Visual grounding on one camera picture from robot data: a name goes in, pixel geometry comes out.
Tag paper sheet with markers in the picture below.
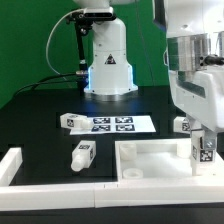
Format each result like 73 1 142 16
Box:
70 115 156 135

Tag black camera on stand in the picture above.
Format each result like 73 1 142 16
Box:
66 7 116 92

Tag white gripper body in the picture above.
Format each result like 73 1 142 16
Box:
169 69 224 133

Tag white square table top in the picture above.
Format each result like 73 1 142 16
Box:
115 138 224 187

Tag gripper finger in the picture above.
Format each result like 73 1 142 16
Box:
203 130 217 150

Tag grey cable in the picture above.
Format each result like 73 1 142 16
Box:
45 9 84 78

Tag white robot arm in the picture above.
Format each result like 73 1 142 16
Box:
73 0 224 150

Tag white U-shaped fence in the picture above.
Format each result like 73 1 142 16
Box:
0 148 224 211

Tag black cables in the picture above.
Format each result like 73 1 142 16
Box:
12 72 88 98

